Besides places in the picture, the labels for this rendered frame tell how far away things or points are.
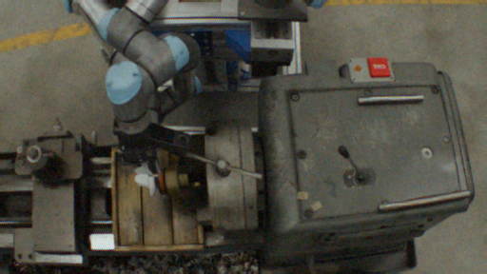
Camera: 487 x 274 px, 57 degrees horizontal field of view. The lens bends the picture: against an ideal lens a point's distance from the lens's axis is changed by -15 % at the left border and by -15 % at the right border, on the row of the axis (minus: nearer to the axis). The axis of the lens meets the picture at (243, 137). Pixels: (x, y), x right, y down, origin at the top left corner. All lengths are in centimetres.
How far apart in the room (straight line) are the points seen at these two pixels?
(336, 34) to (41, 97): 178
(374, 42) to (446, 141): 167
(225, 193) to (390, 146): 45
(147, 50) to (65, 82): 200
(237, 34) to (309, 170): 62
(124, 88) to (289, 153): 52
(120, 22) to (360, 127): 68
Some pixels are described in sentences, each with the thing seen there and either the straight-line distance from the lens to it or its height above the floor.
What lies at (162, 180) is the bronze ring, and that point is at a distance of 147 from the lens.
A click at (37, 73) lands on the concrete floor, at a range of 314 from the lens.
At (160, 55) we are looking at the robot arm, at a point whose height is 162.
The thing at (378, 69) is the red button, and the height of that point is 127.
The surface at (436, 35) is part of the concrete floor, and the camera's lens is 322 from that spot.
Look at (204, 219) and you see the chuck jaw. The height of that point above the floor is 111.
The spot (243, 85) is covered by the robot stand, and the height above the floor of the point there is 23.
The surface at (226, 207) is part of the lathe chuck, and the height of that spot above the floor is 118.
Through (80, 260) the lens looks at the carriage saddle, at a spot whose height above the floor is 93.
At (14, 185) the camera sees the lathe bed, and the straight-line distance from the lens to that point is 191.
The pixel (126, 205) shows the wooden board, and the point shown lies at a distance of 171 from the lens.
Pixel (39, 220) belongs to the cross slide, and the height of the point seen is 97.
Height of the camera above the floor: 251
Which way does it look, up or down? 69 degrees down
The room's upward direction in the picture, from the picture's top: 2 degrees counter-clockwise
